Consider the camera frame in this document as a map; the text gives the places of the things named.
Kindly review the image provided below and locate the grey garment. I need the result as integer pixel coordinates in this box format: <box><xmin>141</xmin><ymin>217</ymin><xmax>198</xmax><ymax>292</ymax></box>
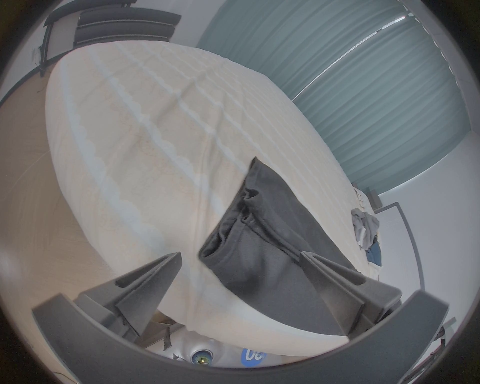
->
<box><xmin>351</xmin><ymin>209</ymin><xmax>380</xmax><ymax>249</ymax></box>

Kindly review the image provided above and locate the grey bedside table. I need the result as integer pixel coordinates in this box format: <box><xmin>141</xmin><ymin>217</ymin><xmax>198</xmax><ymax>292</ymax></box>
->
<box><xmin>367</xmin><ymin>187</ymin><xmax>384</xmax><ymax>212</ymax></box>

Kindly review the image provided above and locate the bed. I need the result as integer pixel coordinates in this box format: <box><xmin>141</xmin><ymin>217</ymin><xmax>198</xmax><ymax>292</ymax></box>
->
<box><xmin>44</xmin><ymin>39</ymin><xmax>426</xmax><ymax>357</ymax></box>

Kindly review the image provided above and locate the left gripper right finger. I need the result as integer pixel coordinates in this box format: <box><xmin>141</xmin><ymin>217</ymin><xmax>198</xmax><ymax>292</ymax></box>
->
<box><xmin>300</xmin><ymin>251</ymin><xmax>403</xmax><ymax>336</ymax></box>

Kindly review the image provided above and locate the dark blue garment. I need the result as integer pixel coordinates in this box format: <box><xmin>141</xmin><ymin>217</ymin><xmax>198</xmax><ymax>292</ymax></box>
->
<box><xmin>365</xmin><ymin>244</ymin><xmax>382</xmax><ymax>266</ymax></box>

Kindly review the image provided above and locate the white printed pillow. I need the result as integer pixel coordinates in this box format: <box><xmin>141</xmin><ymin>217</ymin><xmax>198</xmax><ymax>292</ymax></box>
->
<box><xmin>354</xmin><ymin>189</ymin><xmax>374</xmax><ymax>212</ymax></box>

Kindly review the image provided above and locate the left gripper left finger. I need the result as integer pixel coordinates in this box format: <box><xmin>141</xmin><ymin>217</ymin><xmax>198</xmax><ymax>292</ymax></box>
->
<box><xmin>77</xmin><ymin>251</ymin><xmax>183</xmax><ymax>344</ymax></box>

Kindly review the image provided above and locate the black T-shirt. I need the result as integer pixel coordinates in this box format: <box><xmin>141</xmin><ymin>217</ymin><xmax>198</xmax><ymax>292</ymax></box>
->
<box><xmin>199</xmin><ymin>157</ymin><xmax>370</xmax><ymax>336</ymax></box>

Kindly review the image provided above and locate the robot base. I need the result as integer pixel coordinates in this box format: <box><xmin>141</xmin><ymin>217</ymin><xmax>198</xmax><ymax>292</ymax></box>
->
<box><xmin>144</xmin><ymin>326</ymin><xmax>293</xmax><ymax>368</ymax></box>

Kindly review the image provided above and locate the blue-green curtain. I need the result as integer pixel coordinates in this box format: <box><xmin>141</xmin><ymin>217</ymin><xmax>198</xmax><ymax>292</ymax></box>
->
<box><xmin>292</xmin><ymin>13</ymin><xmax>471</xmax><ymax>196</ymax></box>
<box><xmin>197</xmin><ymin>0</ymin><xmax>407</xmax><ymax>102</ymax></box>

